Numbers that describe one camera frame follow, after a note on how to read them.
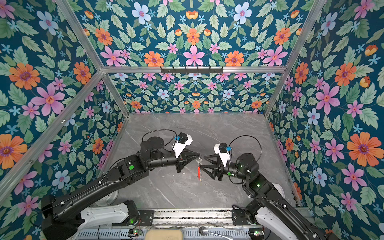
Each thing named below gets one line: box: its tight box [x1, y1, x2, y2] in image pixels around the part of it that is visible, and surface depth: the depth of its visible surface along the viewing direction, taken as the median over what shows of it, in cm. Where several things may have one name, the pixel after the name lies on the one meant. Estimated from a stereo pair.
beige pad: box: [145, 229, 184, 240], surface depth 67 cm
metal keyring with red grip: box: [196, 156, 203, 182], surface depth 63 cm
